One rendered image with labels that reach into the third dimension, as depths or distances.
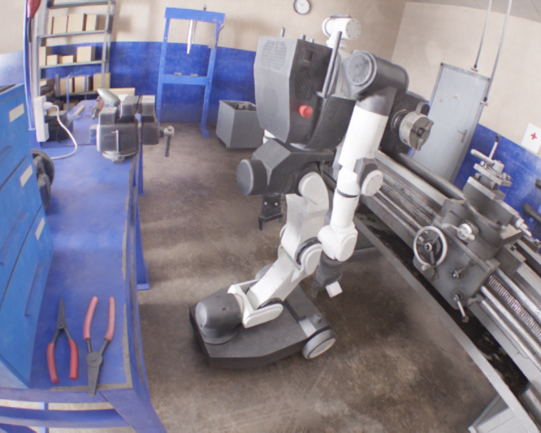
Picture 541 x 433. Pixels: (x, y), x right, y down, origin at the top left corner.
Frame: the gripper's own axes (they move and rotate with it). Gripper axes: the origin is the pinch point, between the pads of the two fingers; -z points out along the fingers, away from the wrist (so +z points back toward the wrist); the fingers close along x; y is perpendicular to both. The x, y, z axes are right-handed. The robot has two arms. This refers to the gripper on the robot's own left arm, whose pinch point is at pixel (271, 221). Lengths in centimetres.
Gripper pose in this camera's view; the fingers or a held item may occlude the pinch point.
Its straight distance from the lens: 135.1
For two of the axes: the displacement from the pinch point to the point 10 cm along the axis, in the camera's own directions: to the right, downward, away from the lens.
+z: 0.1, -7.8, -6.3
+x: 8.8, -2.9, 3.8
